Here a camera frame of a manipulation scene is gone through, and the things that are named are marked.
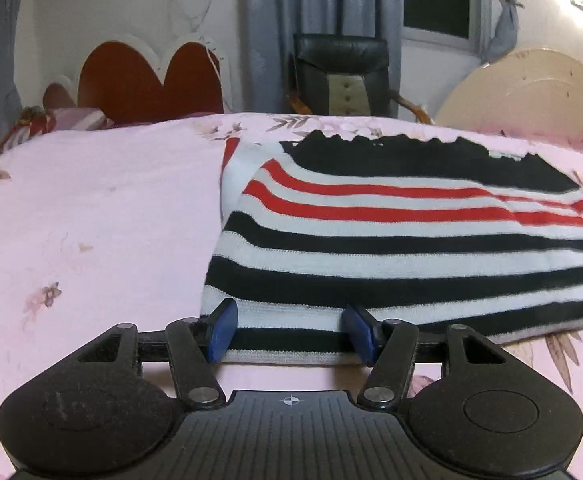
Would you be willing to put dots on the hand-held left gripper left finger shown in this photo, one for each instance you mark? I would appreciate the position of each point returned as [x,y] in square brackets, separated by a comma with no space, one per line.
[224,330]

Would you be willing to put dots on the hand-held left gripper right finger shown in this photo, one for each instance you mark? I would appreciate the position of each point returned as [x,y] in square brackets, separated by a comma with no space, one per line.
[361,332]

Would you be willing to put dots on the striped cartoon print sweater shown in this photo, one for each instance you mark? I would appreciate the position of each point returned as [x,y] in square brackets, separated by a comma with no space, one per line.
[371,260]

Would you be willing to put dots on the pink floral bed sheet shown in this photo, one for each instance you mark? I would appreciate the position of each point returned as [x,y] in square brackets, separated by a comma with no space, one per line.
[86,220]

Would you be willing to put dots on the black leather office chair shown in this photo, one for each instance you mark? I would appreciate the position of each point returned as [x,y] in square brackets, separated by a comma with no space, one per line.
[341,75]

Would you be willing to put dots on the striped pink pillow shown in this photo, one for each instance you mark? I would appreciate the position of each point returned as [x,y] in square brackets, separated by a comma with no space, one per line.
[66,120]

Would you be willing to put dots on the red heart-shaped headboard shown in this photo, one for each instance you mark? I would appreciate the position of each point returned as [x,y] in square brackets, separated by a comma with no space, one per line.
[121,80]

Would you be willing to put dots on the cream round headboard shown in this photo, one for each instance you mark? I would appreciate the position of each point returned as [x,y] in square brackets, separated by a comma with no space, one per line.
[521,95]

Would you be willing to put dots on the grey middle window curtain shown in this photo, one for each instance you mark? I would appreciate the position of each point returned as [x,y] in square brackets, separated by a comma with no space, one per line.
[316,10]

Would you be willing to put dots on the dark window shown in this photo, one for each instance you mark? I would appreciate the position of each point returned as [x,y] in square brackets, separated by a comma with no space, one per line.
[436,0]

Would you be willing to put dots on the grey tied-back curtain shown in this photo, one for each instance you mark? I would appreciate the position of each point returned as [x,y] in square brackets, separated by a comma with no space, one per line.
[504,15]

